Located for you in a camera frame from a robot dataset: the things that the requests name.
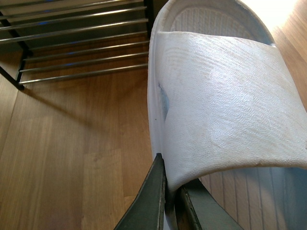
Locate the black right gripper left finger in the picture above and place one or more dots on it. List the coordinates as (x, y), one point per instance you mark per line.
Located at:
(147, 210)

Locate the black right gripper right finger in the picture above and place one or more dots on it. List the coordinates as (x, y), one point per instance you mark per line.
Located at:
(196, 209)

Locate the light blue slipper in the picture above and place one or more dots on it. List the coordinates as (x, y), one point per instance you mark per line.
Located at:
(223, 108)

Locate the black metal shoe rack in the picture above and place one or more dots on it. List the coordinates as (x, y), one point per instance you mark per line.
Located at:
(55, 40)

